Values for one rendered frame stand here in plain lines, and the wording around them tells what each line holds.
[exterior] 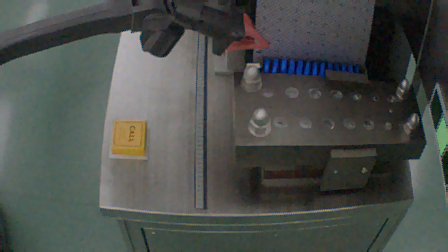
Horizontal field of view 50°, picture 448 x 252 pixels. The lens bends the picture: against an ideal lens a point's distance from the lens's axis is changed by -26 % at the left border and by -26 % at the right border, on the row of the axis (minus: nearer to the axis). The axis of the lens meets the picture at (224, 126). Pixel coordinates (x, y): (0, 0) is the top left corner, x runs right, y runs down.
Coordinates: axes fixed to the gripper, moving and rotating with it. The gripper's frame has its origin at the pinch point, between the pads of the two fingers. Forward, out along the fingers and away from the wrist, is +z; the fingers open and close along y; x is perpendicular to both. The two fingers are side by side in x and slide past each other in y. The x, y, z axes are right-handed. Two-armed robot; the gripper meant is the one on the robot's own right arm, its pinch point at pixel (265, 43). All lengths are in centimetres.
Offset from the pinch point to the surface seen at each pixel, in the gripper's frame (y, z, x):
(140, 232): 25.9, -8.0, -34.3
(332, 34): 0.3, 9.2, 10.3
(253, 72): 7.8, -2.4, -1.1
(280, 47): 0.3, 2.8, 0.9
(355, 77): 5.3, 16.7, 7.0
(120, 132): 9.6, -16.5, -25.7
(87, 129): -61, 2, -122
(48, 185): -32, -13, -130
